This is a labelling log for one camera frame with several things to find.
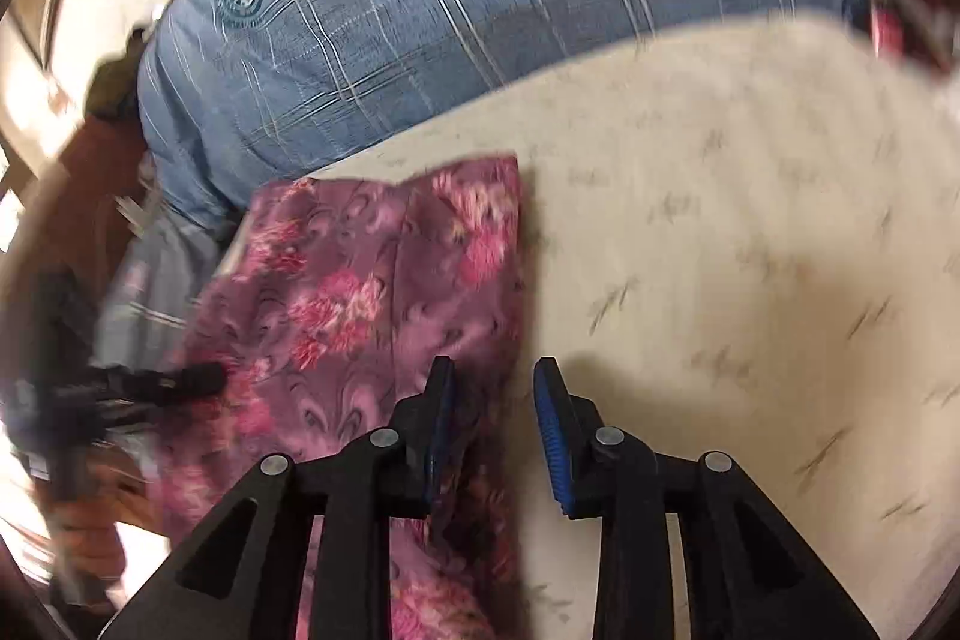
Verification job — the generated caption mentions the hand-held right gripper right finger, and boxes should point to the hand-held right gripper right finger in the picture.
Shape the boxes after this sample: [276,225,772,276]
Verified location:
[532,357,880,640]

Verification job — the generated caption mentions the olive green cloth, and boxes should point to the olive green cloth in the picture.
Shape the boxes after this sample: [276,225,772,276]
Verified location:
[81,26,152,122]

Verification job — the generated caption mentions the brown wooden bed frame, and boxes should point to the brown wooden bed frame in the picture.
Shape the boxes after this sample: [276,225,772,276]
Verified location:
[0,113,155,341]

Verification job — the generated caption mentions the cream leaf-print quilt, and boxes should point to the cream leaf-print quilt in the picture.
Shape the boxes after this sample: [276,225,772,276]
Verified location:
[300,8,960,640]

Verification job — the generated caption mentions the pink floral garment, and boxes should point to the pink floral garment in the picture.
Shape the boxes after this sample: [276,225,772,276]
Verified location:
[146,154,527,640]

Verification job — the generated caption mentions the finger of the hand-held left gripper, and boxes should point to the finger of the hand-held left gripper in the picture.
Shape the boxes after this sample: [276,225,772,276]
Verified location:
[97,361,227,405]

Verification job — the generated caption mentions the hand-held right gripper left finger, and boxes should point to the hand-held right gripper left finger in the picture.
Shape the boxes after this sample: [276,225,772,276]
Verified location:
[105,355,457,640]

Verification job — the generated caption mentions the grey star-print pillowcase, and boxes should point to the grey star-print pillowcase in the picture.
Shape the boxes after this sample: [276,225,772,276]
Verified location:
[96,201,237,378]

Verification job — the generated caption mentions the person's left hand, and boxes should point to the person's left hand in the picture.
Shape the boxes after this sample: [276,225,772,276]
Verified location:
[46,505,128,605]

